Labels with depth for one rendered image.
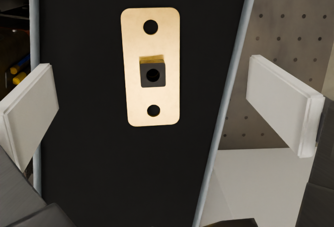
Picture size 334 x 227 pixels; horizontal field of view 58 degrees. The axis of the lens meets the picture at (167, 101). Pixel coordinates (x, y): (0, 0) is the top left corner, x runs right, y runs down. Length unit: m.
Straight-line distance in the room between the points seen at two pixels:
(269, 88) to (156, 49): 0.08
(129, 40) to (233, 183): 0.55
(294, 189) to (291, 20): 0.37
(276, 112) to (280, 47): 0.60
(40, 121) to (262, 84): 0.12
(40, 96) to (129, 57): 0.07
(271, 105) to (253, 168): 0.60
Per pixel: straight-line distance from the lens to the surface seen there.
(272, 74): 0.17
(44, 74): 0.18
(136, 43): 0.20
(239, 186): 0.70
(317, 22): 0.79
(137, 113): 0.22
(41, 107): 0.17
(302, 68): 0.80
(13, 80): 0.37
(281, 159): 0.82
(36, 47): 0.21
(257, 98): 0.18
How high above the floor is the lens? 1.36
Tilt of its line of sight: 66 degrees down
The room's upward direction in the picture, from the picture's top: 165 degrees clockwise
